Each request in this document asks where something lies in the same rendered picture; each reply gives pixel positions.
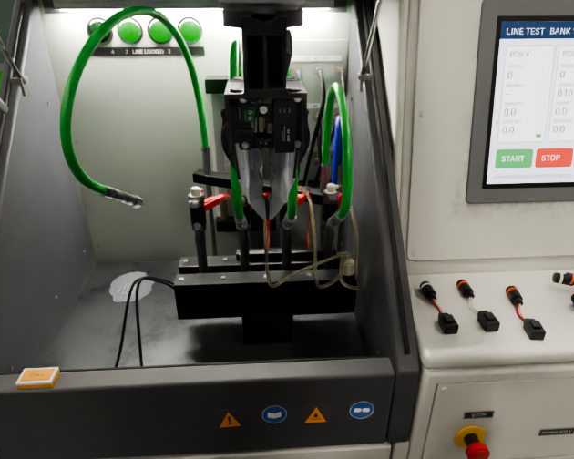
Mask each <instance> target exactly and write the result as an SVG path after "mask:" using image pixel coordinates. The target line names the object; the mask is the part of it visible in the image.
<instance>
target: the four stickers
mask: <svg viewBox="0 0 574 459"><path fill-rule="evenodd" d="M375 402H376V401H359V402H351V403H350V409H349V415H348V419H373V416H374V408H375ZM329 406H330V405H316V406H304V407H303V422H302V424H304V423H328V417H329ZM215 415H216V421H217V426H218V429H223V428H234V427H243V423H242V416H241V409H238V410H227V411H216V412H215ZM261 422H262V424H267V423H287V404H286V405H272V406H261Z"/></svg>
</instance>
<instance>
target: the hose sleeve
mask: <svg viewBox="0 0 574 459"><path fill-rule="evenodd" d="M103 186H104V187H105V188H106V192H105V193H104V194H102V195H100V194H98V195H99V196H101V197H104V198H106V199H113V200H115V201H118V202H121V203H123V204H126V205H129V206H133V205H135V204H136V202H137V198H136V197H135V196H134V195H131V194H129V193H127V192H124V191H121V190H118V189H114V188H112V187H110V186H106V185H103Z"/></svg>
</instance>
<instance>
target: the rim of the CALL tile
mask: <svg viewBox="0 0 574 459"><path fill-rule="evenodd" d="M44 369H55V370H54V372H53V374H52V376H51V378H50V380H47V381H28V382H19V381H20V380H21V378H22V376H23V374H24V373H25V371H26V370H44ZM58 370H59V368H58V367H48V368H27V369H24V370H23V372H22V373H21V375H20V377H19V378H18V380H17V382H16V383H15V385H16V386H18V385H39V384H52V382H53V381H54V379H55V377H56V374H57V372H58Z"/></svg>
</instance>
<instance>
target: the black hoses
mask: <svg viewBox="0 0 574 459"><path fill-rule="evenodd" d="M296 74H297V78H298V79H302V75H301V71H299V70H298V71H296ZM318 74H319V79H320V83H321V90H322V99H321V105H320V110H319V115H318V118H317V119H316V121H317V122H316V125H315V129H314V132H313V138H312V142H311V145H310V150H309V154H308V158H307V162H306V167H305V171H304V175H303V179H302V180H299V181H298V185H299V186H305V184H306V180H307V176H308V172H309V168H310V164H311V160H312V155H313V149H314V145H315V141H316V138H317V154H318V159H319V163H320V165H319V168H318V170H317V173H316V176H315V179H314V180H309V181H308V186H309V187H310V188H315V187H316V184H318V186H320V181H321V180H318V179H319V177H320V174H321V164H322V160H323V156H322V147H321V140H322V117H323V110H324V105H325V97H326V94H325V84H324V79H323V71H322V70H319V71H318ZM339 74H341V80H342V85H343V91H344V93H345V96H346V97H347V87H346V81H345V75H344V71H343V70H340V71H339ZM334 128H335V123H334V125H333V130H332V132H331V143H330V146H331V144H332V141H333V137H334ZM316 189H319V188H316Z"/></svg>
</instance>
